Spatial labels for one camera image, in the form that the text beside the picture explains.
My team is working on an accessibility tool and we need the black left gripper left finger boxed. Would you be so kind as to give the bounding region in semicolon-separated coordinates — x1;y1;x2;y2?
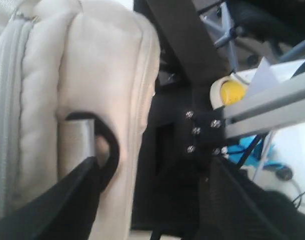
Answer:
0;157;100;240

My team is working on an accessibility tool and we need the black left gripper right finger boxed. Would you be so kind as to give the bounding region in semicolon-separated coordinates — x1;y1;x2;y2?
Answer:
206;156;305;240

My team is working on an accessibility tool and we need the beige duffel bag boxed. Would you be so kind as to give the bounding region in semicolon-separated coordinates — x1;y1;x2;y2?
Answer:
0;0;161;240

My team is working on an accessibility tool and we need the yellow and white round object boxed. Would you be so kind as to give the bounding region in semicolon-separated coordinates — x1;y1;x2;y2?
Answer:
209;76;247;110

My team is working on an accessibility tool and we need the white paper sheet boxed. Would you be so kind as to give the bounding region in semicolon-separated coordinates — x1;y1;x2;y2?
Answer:
242;58;305;99

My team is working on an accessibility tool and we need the grey aluminium frame rail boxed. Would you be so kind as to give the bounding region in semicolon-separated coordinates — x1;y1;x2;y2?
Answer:
222;72;305;139

